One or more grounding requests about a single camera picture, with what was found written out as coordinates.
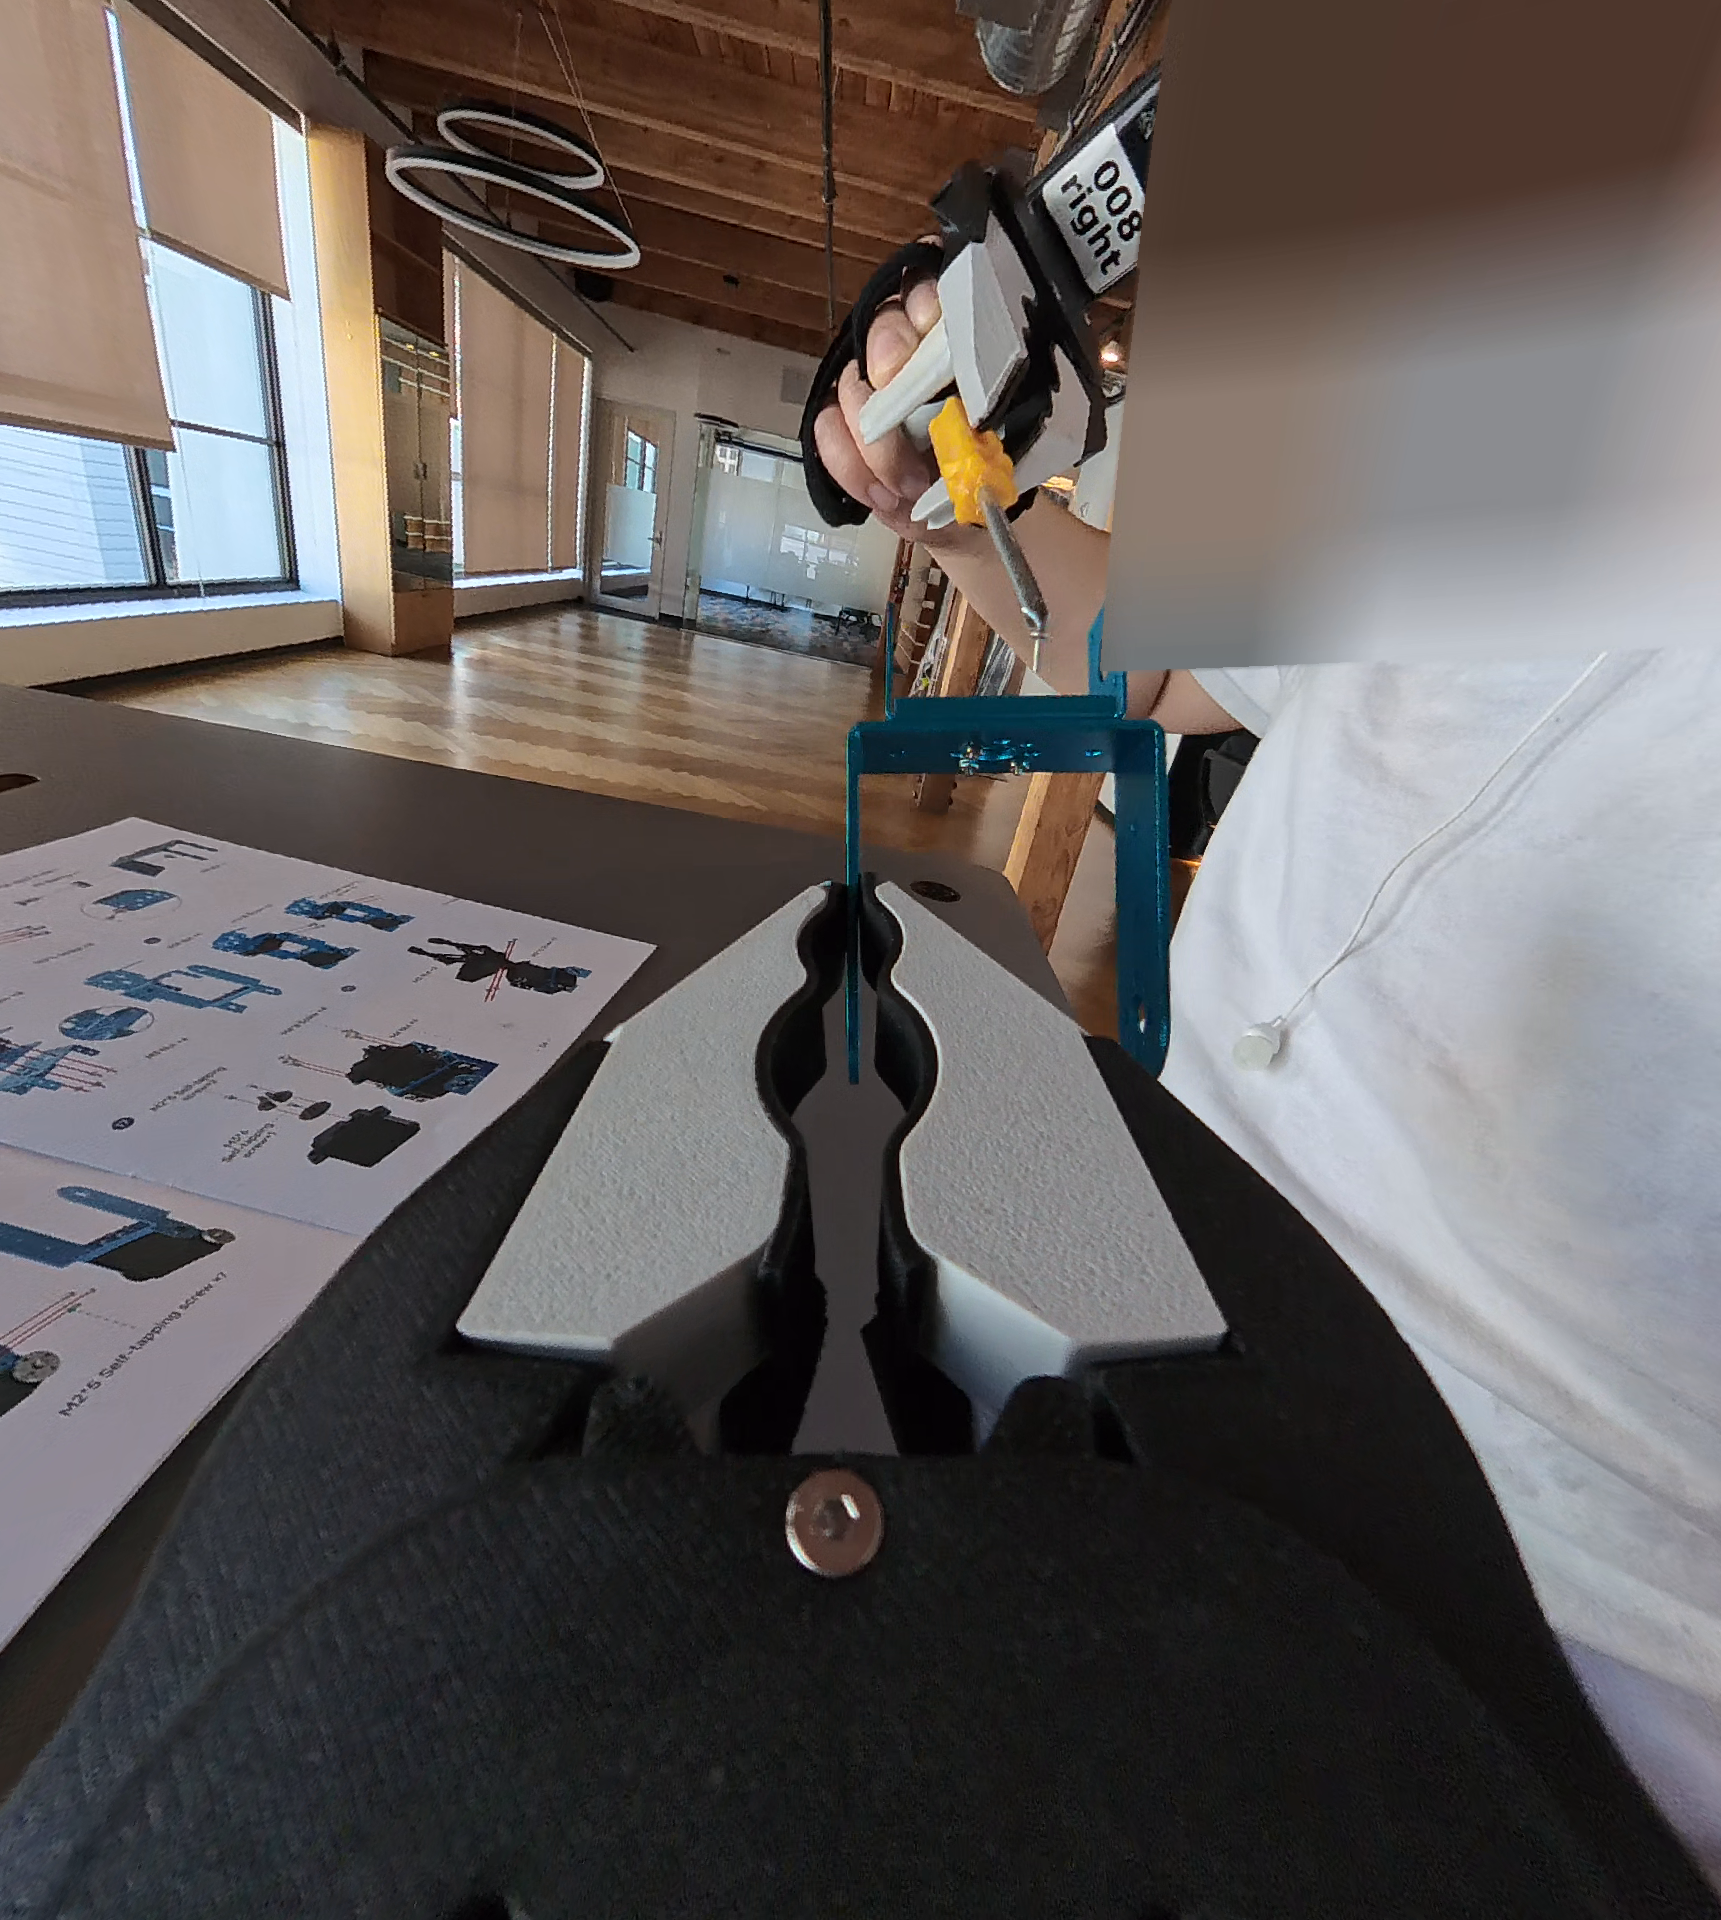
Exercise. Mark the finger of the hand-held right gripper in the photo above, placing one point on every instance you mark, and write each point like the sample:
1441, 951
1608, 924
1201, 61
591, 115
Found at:
995, 331
913, 398

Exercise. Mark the large multi-pane window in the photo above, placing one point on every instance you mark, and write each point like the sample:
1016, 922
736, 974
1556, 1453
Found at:
34, 510

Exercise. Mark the person's right forearm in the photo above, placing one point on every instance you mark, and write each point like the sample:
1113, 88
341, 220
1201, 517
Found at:
1084, 573

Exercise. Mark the dark grey desk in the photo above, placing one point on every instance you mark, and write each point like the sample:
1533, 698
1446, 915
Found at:
352, 780

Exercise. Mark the open instruction booklet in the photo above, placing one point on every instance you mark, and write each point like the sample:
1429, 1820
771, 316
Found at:
276, 1050

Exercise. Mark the metal ceiling duct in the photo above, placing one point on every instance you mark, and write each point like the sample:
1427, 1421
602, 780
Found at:
1048, 39

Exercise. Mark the wooden support post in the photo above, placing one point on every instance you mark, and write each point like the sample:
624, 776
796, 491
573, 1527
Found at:
1055, 855

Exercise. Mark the beige roller blind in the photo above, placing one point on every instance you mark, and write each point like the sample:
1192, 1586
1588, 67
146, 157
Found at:
216, 151
502, 421
4, 225

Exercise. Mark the person's white shirt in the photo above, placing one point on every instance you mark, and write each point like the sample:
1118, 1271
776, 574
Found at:
1550, 1050

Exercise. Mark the wooden wall pillar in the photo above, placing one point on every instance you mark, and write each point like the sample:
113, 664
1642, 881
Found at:
343, 450

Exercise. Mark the blue metal bracket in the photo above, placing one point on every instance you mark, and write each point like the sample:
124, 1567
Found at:
1138, 900

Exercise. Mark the frosted glass partition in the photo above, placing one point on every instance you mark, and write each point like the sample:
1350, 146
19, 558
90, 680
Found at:
786, 525

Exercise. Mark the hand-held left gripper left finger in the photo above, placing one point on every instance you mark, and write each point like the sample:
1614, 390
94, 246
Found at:
636, 1185

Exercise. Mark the glass door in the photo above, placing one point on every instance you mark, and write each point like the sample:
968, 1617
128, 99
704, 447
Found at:
636, 510

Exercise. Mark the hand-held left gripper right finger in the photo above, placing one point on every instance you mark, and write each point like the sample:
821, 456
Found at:
1055, 1201

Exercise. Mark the person's right hand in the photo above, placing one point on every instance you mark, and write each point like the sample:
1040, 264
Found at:
876, 473

